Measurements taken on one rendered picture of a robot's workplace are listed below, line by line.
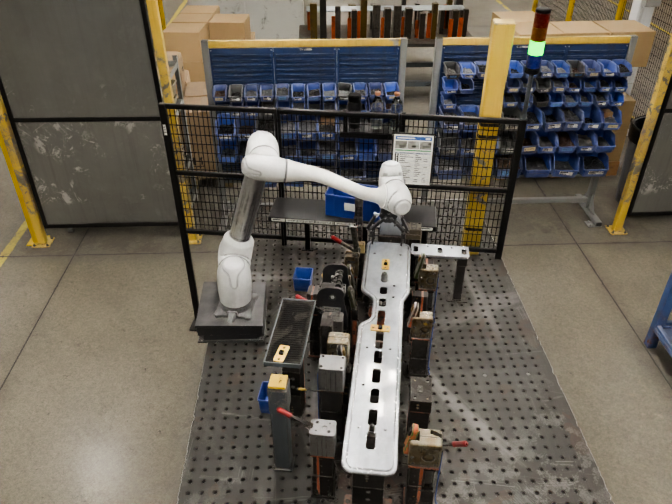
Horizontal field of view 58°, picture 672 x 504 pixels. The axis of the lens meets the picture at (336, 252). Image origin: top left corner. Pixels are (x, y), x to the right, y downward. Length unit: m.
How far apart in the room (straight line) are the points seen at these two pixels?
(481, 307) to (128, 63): 2.82
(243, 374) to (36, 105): 2.74
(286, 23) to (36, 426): 6.79
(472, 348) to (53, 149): 3.35
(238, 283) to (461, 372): 1.10
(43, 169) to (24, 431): 2.04
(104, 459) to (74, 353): 0.91
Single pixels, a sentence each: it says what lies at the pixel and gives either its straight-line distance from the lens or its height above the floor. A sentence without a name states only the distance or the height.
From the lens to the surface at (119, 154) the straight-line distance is 4.82.
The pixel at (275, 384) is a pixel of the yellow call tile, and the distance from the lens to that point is 2.16.
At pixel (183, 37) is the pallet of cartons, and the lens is 6.80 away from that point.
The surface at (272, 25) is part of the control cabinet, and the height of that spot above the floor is 0.47.
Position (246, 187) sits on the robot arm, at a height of 1.40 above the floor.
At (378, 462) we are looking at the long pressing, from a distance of 2.15.
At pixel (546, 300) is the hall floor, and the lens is 4.57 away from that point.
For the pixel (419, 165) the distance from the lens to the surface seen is 3.30.
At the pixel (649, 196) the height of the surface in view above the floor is 0.32.
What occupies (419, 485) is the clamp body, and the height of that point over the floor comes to 0.84.
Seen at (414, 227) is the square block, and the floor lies 1.06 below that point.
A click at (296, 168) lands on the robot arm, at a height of 1.56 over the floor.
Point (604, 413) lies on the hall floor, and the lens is 3.90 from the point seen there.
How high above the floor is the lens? 2.73
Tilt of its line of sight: 35 degrees down
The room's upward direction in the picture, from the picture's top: straight up
